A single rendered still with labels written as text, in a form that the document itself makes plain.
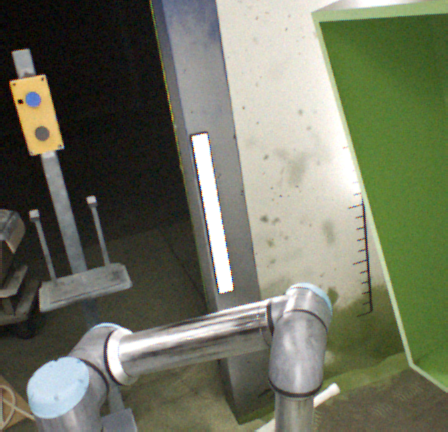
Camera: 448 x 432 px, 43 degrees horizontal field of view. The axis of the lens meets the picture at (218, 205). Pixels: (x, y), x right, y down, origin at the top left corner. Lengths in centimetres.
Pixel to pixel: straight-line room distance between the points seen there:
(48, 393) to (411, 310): 115
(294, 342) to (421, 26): 97
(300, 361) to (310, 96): 117
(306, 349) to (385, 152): 71
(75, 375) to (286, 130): 116
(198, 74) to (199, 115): 14
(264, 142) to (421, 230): 64
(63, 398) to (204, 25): 124
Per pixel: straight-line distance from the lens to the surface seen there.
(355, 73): 162
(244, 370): 244
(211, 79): 200
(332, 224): 232
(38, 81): 207
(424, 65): 177
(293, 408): 130
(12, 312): 360
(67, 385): 146
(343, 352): 261
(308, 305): 130
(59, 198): 220
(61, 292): 217
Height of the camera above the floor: 170
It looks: 20 degrees down
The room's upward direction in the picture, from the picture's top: 10 degrees counter-clockwise
